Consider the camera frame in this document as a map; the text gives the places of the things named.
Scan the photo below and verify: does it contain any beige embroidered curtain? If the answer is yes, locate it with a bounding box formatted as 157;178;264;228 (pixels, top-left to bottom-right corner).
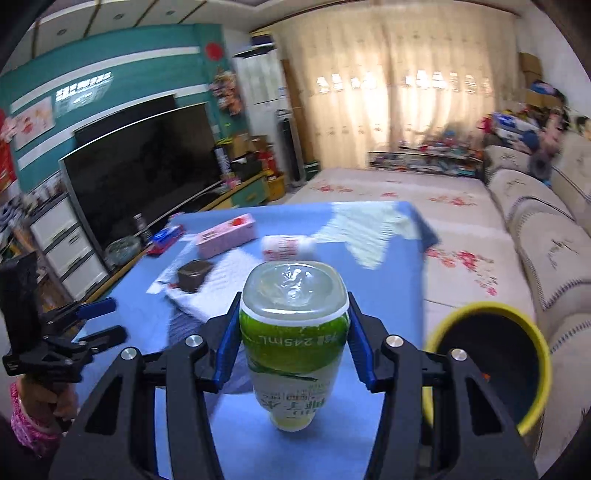
272;9;525;169

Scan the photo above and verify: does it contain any floral beige mat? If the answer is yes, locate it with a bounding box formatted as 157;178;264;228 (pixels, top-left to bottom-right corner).
281;166;536;333

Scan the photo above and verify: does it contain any hanging flower decoration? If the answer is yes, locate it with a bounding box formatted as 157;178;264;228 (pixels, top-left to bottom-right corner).
209;69;243;116

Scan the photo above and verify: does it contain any white paper wrapper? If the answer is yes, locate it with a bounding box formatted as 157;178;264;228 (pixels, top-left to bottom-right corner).
148;247;259;324

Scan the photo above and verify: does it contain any dark brown square box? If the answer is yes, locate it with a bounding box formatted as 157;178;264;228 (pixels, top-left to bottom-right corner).
177;260;214;294

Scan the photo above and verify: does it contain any black tower fan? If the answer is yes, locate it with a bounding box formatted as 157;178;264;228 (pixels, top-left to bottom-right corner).
276;109;306;188

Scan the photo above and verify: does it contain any glass side table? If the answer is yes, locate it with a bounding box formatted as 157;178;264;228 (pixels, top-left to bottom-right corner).
368;147;481;178

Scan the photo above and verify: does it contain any open cardboard box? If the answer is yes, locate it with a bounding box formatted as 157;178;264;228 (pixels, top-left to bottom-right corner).
231;134;269;158

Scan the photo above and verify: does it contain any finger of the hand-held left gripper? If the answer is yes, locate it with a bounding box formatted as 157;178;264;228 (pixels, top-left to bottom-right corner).
28;325;127;381
44;296;117;340

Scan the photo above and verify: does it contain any glass ashtray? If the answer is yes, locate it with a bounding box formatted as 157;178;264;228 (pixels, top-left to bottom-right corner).
104;237;141;271

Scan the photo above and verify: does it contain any clear water bottle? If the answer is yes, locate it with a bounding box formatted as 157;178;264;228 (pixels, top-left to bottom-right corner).
133;213;151;245

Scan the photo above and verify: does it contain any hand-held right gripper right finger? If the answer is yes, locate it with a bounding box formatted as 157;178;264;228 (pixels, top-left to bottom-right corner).
345;292;539;480

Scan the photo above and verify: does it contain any beige sofa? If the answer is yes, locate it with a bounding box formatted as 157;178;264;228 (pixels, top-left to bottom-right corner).
482;131;591;416

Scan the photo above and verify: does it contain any red wall poster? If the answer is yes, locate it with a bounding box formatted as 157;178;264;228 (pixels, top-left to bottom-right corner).
0;111;17;192

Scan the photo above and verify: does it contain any large curved television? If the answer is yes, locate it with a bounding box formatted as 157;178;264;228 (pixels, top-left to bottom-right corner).
58;102;222;273

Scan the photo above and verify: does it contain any person's left hand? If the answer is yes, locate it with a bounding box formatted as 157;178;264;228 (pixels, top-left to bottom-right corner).
18;378;79;423

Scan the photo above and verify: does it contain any blue star-print tablecloth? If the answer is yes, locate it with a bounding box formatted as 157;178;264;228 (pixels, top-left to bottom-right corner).
60;200;441;480

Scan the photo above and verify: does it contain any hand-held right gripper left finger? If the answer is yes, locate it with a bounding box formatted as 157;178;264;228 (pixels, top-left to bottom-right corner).
48;293;243;480

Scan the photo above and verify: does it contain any white standing air conditioner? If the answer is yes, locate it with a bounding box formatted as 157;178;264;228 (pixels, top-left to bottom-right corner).
232;48;301;183

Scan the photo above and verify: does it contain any green label drink bottle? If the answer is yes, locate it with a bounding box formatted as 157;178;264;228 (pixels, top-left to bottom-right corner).
239;261;351;432

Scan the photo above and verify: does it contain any black yellow-rimmed trash bin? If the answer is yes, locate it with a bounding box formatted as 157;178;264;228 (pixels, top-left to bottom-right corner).
422;302;552;437

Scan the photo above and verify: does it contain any white red-label bottle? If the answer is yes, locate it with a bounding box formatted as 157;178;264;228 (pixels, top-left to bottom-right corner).
262;234;317;263

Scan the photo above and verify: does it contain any person's left forearm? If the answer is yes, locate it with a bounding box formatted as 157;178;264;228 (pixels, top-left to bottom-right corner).
9;383;63;457

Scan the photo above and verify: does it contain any blue patterned bag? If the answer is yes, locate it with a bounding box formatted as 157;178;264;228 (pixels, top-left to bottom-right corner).
492;111;539;139

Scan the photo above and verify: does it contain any white plastic drawer unit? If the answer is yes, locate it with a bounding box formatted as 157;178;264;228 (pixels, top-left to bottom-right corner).
28;194;109;301

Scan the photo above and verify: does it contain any pink wall poster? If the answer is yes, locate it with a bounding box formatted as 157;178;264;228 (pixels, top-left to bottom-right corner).
11;97;56;148

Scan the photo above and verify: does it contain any black box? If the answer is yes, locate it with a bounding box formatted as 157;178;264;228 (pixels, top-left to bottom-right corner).
231;154;264;181

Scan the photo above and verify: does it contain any pink box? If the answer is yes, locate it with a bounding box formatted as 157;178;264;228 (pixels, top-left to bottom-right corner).
195;215;258;259

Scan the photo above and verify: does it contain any blue tissue packet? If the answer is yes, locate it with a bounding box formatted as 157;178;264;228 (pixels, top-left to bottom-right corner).
152;225;185;245

